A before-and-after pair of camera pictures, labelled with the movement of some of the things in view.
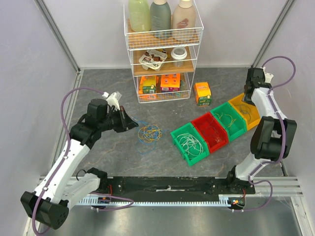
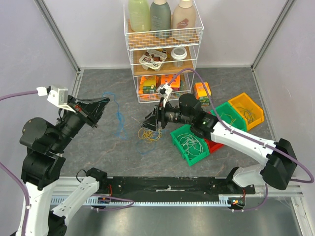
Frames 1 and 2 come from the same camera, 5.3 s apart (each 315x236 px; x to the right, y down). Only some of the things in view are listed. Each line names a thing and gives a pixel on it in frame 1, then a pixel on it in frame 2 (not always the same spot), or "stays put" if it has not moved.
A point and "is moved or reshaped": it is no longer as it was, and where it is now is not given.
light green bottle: (140, 15) stays put
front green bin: (190, 143) stays put
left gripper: (129, 123) → (90, 109)
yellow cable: (149, 133) stays put
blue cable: (245, 112) is moved or reshaped
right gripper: (247, 91) → (160, 117)
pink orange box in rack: (170, 82) stays put
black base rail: (138, 188) stays put
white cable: (192, 146) stays put
